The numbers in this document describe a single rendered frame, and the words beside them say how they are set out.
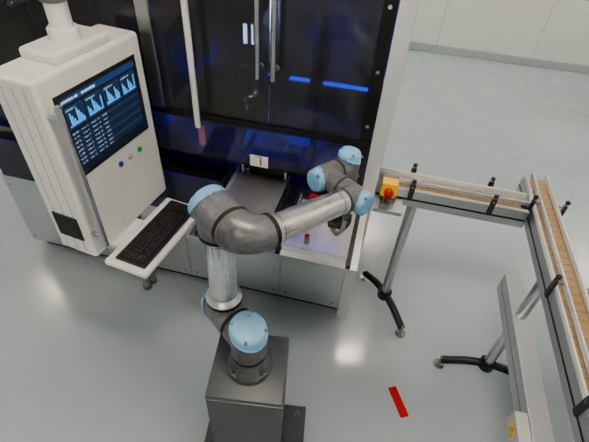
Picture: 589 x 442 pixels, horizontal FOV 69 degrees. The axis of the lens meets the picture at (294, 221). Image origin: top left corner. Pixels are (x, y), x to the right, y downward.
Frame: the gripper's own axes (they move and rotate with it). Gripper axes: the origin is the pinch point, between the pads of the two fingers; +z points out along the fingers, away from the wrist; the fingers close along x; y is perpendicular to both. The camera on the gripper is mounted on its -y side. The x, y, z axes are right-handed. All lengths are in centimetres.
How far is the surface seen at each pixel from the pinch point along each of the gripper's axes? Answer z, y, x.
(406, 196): 13, 49, -27
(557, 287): 10, 7, -83
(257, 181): 15, 40, 43
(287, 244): 15.3, 4.5, 18.9
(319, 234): 15.3, 13.8, 7.6
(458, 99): 103, 363, -91
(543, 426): 48, -28, -89
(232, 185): 15, 34, 53
